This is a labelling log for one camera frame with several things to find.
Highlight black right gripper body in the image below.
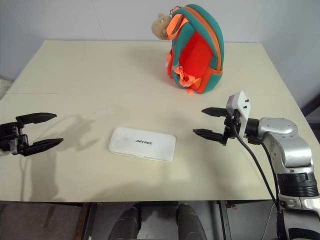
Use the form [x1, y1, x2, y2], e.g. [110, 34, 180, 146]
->
[221, 109, 240, 147]

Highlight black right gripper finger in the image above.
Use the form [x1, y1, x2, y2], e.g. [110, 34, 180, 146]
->
[201, 107, 229, 119]
[192, 128, 225, 146]

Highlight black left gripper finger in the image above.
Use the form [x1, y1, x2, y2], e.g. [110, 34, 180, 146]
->
[18, 137, 64, 157]
[15, 112, 58, 128]

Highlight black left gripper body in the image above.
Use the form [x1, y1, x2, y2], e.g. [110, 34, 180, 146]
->
[0, 117, 29, 155]

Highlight teal and orange backpack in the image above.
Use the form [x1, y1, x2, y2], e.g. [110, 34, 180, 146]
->
[165, 3, 225, 95]

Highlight white rectangular box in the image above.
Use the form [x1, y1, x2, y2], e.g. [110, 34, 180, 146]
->
[107, 127, 177, 163]

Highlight dark rounded shape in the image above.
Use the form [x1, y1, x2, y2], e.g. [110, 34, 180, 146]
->
[108, 206, 141, 240]
[175, 203, 208, 240]

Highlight beige plush cat toy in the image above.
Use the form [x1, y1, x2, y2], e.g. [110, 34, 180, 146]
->
[151, 11, 173, 40]

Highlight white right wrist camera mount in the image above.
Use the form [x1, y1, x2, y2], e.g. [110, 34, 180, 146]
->
[225, 90, 250, 139]

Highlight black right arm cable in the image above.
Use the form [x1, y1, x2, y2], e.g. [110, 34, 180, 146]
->
[231, 123, 285, 240]

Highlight thin white cable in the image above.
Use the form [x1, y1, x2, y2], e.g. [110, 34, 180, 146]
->
[259, 201, 276, 240]

